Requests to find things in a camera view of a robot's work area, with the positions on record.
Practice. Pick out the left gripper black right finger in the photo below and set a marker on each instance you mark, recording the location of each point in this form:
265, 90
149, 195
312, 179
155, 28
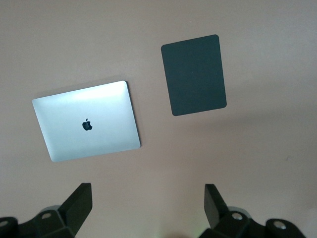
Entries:
215, 208

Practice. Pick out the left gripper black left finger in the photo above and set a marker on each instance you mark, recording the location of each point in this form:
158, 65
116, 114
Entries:
74, 210

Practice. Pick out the black mouse pad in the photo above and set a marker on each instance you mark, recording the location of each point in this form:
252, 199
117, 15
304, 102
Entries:
194, 74

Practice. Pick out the silver closed laptop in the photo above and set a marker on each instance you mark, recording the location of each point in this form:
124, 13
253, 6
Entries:
74, 111

